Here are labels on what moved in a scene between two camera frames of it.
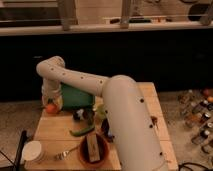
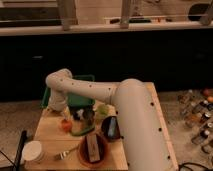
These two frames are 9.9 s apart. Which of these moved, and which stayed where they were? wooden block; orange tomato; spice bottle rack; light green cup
Moved: orange tomato
Stayed: light green cup; wooden block; spice bottle rack
